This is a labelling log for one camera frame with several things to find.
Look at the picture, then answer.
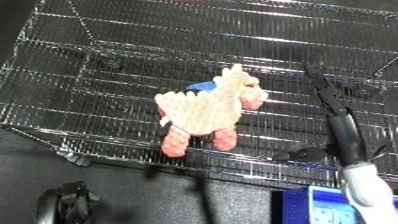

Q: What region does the cream and pink plush toy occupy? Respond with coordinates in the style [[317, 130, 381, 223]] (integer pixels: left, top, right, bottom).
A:
[[152, 63, 272, 158]]

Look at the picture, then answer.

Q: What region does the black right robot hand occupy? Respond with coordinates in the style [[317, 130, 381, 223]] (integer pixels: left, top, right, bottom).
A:
[[271, 62, 370, 167]]

